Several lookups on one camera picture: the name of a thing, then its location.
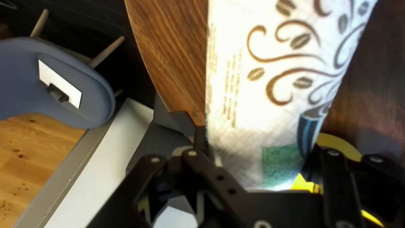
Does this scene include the grey wall baseboard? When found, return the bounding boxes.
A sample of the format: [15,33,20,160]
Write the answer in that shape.
[11,122,111,228]

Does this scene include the black clip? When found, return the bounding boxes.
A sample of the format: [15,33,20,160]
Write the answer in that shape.
[45,82,70,104]

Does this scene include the yellow plastic bowl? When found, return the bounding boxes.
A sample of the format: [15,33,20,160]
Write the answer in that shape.
[289,132,384,228]

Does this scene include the white tag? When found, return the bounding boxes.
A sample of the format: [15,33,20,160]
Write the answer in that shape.
[36,58,83,109]

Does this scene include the printed white paper cup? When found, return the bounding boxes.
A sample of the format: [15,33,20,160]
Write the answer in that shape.
[205,0,378,191]

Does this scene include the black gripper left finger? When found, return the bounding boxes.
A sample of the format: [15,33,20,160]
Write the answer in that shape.
[87,125,270,228]

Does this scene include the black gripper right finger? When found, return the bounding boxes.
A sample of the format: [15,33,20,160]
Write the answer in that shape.
[302,144,405,228]

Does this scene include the grey-blue chair wooden legs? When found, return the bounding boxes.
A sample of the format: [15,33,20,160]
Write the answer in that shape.
[0,8,126,131]

